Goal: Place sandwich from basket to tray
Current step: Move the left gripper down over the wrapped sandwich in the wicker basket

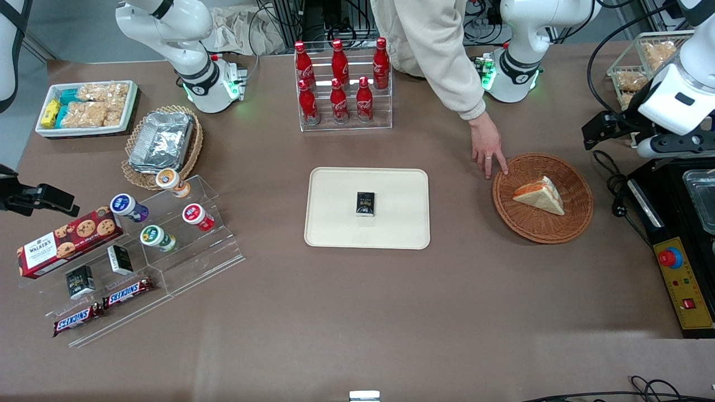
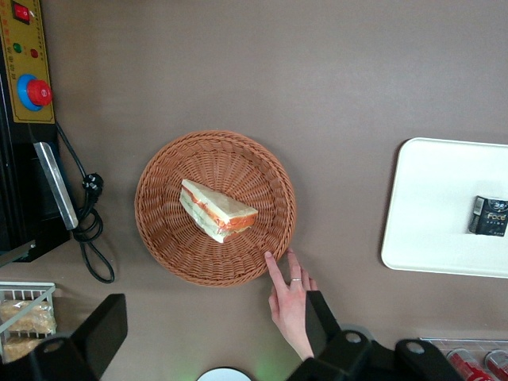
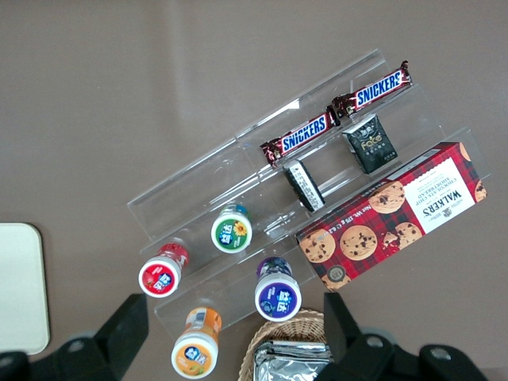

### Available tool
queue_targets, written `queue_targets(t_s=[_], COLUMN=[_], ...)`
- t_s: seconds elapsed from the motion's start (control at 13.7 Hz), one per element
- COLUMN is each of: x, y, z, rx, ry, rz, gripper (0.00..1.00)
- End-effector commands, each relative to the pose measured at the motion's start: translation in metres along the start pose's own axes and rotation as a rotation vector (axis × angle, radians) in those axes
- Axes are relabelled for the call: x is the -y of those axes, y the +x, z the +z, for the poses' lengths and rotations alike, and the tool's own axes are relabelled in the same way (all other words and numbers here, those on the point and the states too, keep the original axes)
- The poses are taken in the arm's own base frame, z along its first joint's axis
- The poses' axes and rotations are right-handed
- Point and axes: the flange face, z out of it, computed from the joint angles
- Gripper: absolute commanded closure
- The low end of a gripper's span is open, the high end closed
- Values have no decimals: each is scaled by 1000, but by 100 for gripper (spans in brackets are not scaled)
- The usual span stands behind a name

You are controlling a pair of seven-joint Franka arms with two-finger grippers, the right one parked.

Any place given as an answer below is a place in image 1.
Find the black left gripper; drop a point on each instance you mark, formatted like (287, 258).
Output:
(627, 129)

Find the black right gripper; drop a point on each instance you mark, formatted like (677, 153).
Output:
(11, 192)

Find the triangular sandwich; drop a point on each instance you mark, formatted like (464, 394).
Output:
(540, 195)

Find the round brown wicker basket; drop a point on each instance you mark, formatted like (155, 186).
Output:
(570, 223)

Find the cream sweater forearm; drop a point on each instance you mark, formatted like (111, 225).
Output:
(452, 72)

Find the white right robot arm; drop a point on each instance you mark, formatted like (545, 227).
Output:
(190, 61)

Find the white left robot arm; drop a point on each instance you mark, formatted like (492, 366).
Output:
(519, 33)

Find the oval light wicker basket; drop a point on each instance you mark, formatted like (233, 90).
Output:
(192, 151)

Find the cream plastic tray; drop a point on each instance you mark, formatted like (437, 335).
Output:
(335, 218)

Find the bare person hand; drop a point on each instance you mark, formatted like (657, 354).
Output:
(486, 142)

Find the clear bag of snacks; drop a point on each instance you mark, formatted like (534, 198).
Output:
(89, 114)
(631, 81)
(658, 53)
(103, 92)
(627, 100)

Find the red Walkers cookie box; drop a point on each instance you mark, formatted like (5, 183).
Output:
(61, 245)

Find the blue yogurt cup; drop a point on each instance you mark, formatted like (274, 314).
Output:
(126, 205)

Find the teal snack packet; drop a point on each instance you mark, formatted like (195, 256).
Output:
(60, 115)
(70, 96)

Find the small black box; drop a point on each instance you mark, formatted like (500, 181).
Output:
(80, 282)
(120, 259)
(365, 203)

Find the yellow snack packet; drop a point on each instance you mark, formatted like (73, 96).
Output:
(50, 112)

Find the black machine housing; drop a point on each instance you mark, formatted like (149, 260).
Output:
(651, 201)

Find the green yogurt cup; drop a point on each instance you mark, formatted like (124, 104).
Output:
(155, 237)

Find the orange yogurt cup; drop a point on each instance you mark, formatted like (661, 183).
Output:
(169, 180)

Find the Snickers bar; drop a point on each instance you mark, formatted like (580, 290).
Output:
(128, 292)
(77, 320)

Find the white rectangular bin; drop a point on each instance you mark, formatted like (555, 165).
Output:
(129, 106)

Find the stack of foil containers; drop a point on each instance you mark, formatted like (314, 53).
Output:
(162, 142)

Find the clear plastic container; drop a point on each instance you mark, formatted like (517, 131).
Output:
(702, 198)

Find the red yogurt cup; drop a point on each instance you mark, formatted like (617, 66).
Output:
(195, 215)

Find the clear acrylic stepped stand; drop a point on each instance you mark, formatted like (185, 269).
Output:
(206, 257)

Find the yellow control panel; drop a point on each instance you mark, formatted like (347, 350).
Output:
(684, 285)

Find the clear acrylic bottle rack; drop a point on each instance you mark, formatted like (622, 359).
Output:
(382, 111)

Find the red cola bottle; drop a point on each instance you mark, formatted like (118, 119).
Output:
(308, 103)
(364, 100)
(338, 101)
(304, 62)
(339, 61)
(381, 62)

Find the beige crumpled cloth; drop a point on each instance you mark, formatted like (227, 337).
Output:
(240, 30)

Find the small white device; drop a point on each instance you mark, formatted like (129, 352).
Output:
(364, 396)

